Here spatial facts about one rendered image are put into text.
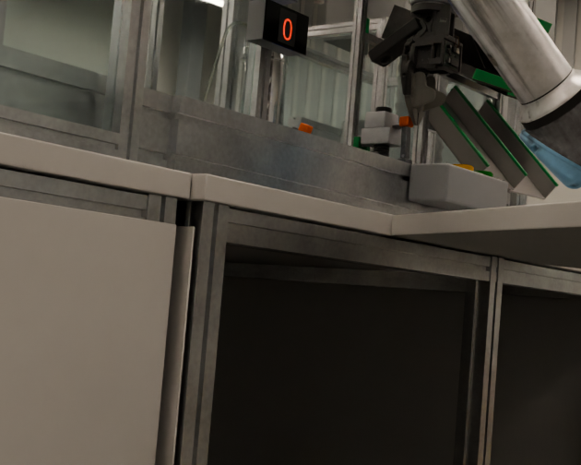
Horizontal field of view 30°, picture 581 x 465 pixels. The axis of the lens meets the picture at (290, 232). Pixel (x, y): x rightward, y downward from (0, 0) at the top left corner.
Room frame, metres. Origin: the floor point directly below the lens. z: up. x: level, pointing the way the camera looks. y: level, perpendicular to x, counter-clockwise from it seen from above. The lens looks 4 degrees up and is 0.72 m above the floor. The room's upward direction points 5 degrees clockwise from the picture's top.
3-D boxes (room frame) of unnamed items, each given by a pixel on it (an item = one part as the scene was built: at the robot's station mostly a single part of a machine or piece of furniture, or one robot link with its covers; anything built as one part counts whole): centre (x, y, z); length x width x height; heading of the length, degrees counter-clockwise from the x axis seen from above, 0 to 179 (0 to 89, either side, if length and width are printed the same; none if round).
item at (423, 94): (1.88, -0.21, 1.11); 0.06 x 0.03 x 0.09; 52
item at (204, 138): (1.64, -0.11, 0.91); 0.89 x 0.06 x 0.11; 142
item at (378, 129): (1.95, -0.14, 1.06); 0.08 x 0.04 x 0.07; 50
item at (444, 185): (1.75, -0.27, 0.93); 0.21 x 0.07 x 0.06; 142
